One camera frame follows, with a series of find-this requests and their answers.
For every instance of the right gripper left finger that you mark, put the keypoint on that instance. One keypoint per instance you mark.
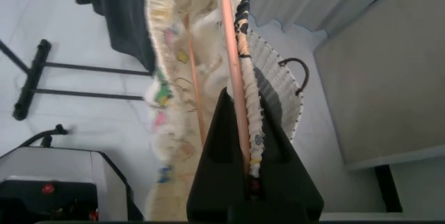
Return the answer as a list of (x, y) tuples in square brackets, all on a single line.
[(215, 175)]

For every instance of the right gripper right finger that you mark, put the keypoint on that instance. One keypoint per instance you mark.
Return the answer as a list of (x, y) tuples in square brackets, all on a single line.
[(285, 175)]

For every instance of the cream printed garment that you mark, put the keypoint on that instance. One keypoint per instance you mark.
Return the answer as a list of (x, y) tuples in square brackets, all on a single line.
[(174, 130)]

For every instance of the pink clothes hanger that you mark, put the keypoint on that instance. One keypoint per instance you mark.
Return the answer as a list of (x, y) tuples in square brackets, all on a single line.
[(233, 60)]

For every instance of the dark grey long-sleeved shirt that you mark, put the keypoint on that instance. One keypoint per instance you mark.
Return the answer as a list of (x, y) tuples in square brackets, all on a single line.
[(118, 15)]

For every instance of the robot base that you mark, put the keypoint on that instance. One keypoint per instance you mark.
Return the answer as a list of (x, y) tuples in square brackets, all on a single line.
[(69, 168)]

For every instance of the white laundry basket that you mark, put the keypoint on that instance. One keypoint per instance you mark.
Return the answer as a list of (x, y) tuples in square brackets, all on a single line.
[(278, 78)]

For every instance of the black clothes rack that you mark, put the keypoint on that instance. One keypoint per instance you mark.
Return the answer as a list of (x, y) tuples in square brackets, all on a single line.
[(31, 78)]

